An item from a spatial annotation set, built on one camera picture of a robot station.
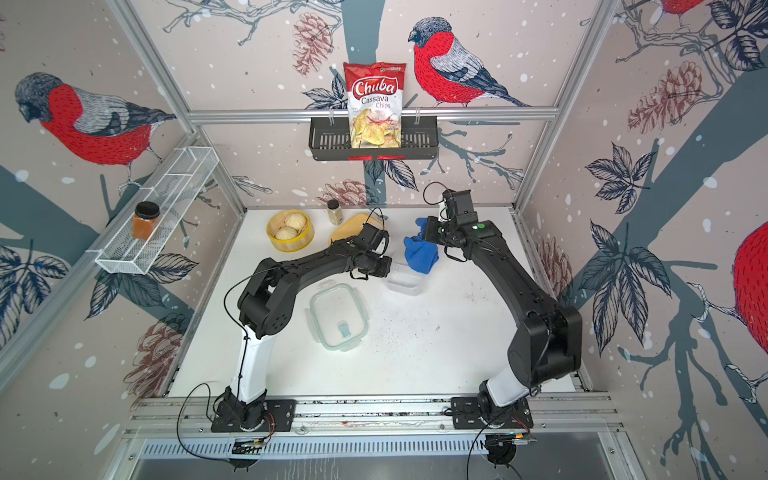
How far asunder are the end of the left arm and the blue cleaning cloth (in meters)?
0.07

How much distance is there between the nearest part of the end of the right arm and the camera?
59cm

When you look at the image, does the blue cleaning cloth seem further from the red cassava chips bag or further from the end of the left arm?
the red cassava chips bag

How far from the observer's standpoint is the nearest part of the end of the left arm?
29.7 inches

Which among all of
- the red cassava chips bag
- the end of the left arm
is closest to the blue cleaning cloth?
the end of the left arm

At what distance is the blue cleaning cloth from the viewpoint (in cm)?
85
